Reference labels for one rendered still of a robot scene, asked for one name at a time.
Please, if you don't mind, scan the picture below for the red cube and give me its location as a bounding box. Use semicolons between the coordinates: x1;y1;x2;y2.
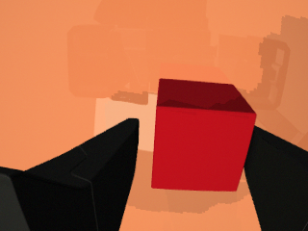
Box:
151;78;257;192

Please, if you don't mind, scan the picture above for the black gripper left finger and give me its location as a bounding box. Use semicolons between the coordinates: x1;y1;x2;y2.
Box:
0;118;140;231

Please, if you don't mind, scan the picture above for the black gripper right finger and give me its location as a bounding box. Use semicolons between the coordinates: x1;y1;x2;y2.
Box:
244;124;308;231

